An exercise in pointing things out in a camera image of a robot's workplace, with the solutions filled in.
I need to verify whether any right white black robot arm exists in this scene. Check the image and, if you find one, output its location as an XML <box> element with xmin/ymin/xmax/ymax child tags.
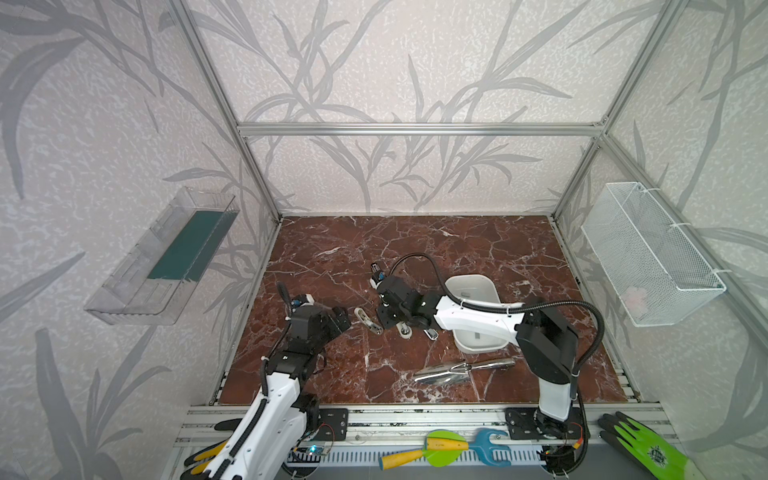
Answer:
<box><xmin>370</xmin><ymin>273</ymin><xmax>578</xmax><ymax>422</ymax></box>

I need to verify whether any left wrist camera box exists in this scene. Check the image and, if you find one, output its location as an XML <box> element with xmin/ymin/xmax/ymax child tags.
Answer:
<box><xmin>290</xmin><ymin>294</ymin><xmax>315</xmax><ymax>309</ymax></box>

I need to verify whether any pink item in basket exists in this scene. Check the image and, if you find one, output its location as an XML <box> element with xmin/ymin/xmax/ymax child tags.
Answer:
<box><xmin>621</xmin><ymin>286</ymin><xmax>649</xmax><ymax>320</ymax></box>

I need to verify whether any left electronics board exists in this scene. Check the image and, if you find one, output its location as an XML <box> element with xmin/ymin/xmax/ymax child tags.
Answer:
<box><xmin>289</xmin><ymin>444</ymin><xmax>332</xmax><ymax>464</ymax></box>

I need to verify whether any blue plastic toy wrench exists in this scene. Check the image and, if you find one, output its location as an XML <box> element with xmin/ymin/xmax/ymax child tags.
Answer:
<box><xmin>468</xmin><ymin>428</ymin><xmax>512</xmax><ymax>467</ymax></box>

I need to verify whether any small beige staple remover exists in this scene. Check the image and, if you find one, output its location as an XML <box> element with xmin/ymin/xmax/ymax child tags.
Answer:
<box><xmin>353</xmin><ymin>307</ymin><xmax>384</xmax><ymax>335</ymax></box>

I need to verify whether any white wire mesh basket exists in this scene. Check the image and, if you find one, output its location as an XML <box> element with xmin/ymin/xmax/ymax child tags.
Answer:
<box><xmin>582</xmin><ymin>182</ymin><xmax>727</xmax><ymax>327</ymax></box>

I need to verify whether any yellow green toy tool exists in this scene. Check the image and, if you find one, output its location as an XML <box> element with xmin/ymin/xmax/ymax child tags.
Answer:
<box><xmin>379</xmin><ymin>430</ymin><xmax>469</xmax><ymax>470</ymax></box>

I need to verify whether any right black corrugated cable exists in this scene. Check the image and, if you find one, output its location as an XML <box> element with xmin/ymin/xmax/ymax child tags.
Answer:
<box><xmin>386</xmin><ymin>252</ymin><xmax>606</xmax><ymax>373</ymax></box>

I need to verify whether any green black work glove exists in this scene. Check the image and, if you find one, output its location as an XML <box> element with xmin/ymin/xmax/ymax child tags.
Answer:
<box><xmin>598</xmin><ymin>411</ymin><xmax>705</xmax><ymax>480</ymax></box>

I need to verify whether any black corrugated cable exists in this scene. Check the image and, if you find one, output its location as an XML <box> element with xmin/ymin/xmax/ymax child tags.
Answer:
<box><xmin>386</xmin><ymin>252</ymin><xmax>606</xmax><ymax>373</ymax></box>
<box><xmin>275</xmin><ymin>281</ymin><xmax>295</xmax><ymax>319</ymax></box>

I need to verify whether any electronics board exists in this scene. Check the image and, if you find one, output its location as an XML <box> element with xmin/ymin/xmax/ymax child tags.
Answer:
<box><xmin>289</xmin><ymin>444</ymin><xmax>332</xmax><ymax>464</ymax></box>
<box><xmin>539</xmin><ymin>445</ymin><xmax>588</xmax><ymax>478</ymax></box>

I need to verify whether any left black corrugated cable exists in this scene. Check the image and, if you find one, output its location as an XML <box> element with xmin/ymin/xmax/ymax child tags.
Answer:
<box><xmin>275</xmin><ymin>281</ymin><xmax>295</xmax><ymax>319</ymax></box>

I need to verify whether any clear acrylic wall shelf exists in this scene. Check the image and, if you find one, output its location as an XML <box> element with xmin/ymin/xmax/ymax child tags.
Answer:
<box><xmin>85</xmin><ymin>187</ymin><xmax>240</xmax><ymax>326</ymax></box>

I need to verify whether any white rectangular staple tray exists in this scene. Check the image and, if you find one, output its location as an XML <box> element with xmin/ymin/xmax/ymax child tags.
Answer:
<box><xmin>446</xmin><ymin>274</ymin><xmax>507</xmax><ymax>355</ymax></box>

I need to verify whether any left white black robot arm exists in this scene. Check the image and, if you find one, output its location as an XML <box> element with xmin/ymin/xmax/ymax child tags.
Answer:
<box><xmin>182</xmin><ymin>300</ymin><xmax>351</xmax><ymax>479</ymax></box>

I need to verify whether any yellow work glove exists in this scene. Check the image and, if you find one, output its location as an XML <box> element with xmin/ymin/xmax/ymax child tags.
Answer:
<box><xmin>180</xmin><ymin>419</ymin><xmax>241</xmax><ymax>480</ymax></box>

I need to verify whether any silver metal garden trowel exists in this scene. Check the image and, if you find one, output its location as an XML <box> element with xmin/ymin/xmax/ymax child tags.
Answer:
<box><xmin>413</xmin><ymin>358</ymin><xmax>516</xmax><ymax>386</ymax></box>

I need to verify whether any right electronics board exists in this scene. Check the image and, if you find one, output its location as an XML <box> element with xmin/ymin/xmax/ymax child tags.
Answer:
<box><xmin>539</xmin><ymin>445</ymin><xmax>588</xmax><ymax>478</ymax></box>

